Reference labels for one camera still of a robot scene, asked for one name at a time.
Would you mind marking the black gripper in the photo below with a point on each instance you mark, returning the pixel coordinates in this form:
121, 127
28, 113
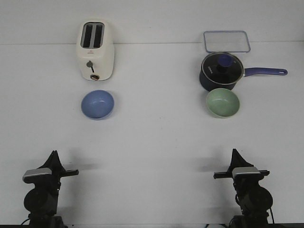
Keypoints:
53, 181
241, 182

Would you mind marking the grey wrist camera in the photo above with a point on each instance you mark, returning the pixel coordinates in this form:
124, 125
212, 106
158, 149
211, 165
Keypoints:
245, 171
34, 175

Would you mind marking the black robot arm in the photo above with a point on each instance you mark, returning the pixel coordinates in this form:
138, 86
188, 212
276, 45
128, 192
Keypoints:
42, 200
253, 199

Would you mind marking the glass pot lid blue knob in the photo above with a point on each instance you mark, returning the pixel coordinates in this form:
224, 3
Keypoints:
222, 68

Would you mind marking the white two-slot toaster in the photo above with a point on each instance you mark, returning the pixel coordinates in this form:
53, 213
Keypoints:
95, 50

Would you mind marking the clear container lid blue rim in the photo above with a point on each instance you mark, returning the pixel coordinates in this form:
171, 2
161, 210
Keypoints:
233, 41

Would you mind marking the dark blue saucepan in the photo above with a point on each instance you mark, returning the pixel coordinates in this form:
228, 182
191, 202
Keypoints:
209, 85

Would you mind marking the blue bowl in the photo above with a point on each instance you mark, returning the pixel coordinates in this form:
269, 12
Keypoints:
97, 104

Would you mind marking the green bowl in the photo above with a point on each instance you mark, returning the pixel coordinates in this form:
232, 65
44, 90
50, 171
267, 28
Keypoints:
222, 103

